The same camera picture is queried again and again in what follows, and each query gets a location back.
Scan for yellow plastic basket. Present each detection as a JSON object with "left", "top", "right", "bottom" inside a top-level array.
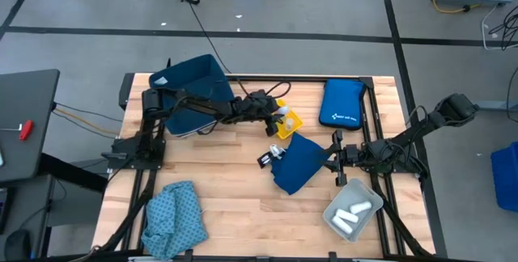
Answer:
[{"left": 276, "top": 98, "right": 304, "bottom": 141}]

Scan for blue first aid pouch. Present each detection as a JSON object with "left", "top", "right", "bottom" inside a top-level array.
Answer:
[{"left": 318, "top": 78, "right": 367, "bottom": 131}]

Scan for grey plastic bin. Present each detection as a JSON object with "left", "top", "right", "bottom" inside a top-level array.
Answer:
[{"left": 322, "top": 177, "right": 384, "bottom": 243}]

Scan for black hang tag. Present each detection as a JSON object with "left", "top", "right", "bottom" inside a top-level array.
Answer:
[{"left": 257, "top": 152, "right": 274, "bottom": 171}]

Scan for dark blue cloth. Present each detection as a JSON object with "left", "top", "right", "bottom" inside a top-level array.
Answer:
[{"left": 270, "top": 132, "right": 331, "bottom": 196}]

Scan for orange and black cables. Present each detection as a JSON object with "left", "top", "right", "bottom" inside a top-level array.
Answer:
[{"left": 51, "top": 101, "right": 123, "bottom": 140}]

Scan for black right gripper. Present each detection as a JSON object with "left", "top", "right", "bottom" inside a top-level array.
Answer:
[{"left": 322, "top": 129, "right": 366, "bottom": 188}]

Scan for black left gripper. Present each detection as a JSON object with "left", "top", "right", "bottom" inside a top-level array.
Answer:
[{"left": 236, "top": 89, "right": 284, "bottom": 137}]

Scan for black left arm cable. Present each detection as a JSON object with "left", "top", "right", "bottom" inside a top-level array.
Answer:
[{"left": 236, "top": 79, "right": 292, "bottom": 101}]

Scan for red handled hex key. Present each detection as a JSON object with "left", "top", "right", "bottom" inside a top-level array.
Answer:
[{"left": 0, "top": 119, "right": 35, "bottom": 142}]

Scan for navy white striped fabric bin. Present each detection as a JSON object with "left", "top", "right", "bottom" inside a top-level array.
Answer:
[{"left": 148, "top": 53, "right": 236, "bottom": 138}]

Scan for black floor cable bundle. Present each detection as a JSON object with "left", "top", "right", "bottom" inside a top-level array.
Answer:
[{"left": 487, "top": 5, "right": 518, "bottom": 52}]

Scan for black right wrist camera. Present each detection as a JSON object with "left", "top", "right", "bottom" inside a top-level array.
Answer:
[{"left": 344, "top": 143, "right": 360, "bottom": 165}]

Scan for white floor cable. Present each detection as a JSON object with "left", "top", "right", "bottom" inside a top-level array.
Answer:
[{"left": 480, "top": 2, "right": 518, "bottom": 52}]

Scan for white gauze roll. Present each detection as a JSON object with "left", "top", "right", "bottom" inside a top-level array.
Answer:
[
  {"left": 330, "top": 215, "right": 354, "bottom": 235},
  {"left": 349, "top": 200, "right": 373, "bottom": 215},
  {"left": 334, "top": 208, "right": 360, "bottom": 224}
]

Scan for blue plastic crate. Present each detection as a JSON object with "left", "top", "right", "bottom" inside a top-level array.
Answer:
[{"left": 490, "top": 140, "right": 518, "bottom": 213}]

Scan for blue patterned cloth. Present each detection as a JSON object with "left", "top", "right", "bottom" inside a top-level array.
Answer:
[{"left": 140, "top": 180, "right": 210, "bottom": 261}]

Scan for dark grey desk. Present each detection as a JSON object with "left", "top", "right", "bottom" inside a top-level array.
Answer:
[{"left": 0, "top": 69, "right": 61, "bottom": 187}]

